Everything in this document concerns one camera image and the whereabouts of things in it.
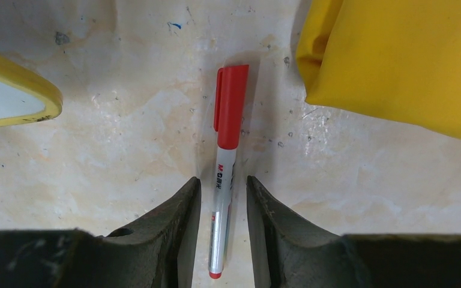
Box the red capped marker pen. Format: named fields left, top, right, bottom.
left=208, top=64, right=250, bottom=280

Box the folded yellow garment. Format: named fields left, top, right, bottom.
left=296, top=1, right=461, bottom=140

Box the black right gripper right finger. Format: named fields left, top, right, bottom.
left=246, top=176, right=461, bottom=287

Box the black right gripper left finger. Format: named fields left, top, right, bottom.
left=0, top=177, right=201, bottom=287

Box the whiteboard with yellow rim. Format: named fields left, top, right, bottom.
left=0, top=55, right=62, bottom=127

